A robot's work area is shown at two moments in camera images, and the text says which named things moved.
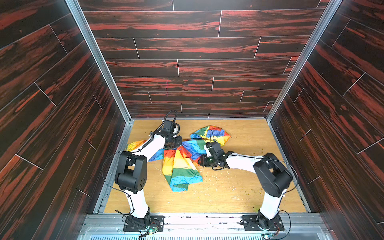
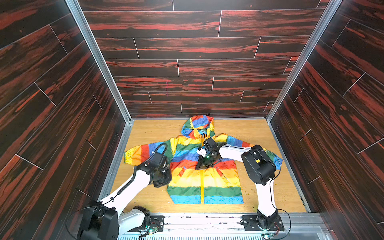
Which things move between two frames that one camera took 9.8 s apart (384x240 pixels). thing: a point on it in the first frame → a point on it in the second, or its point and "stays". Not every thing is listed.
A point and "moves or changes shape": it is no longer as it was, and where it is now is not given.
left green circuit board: x=154 y=230 stays
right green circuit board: x=267 y=236 stays
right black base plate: x=251 y=223 stays
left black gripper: x=178 y=143 → x=169 y=178
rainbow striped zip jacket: x=179 y=162 moves or changes shape
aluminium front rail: x=100 y=226 stays
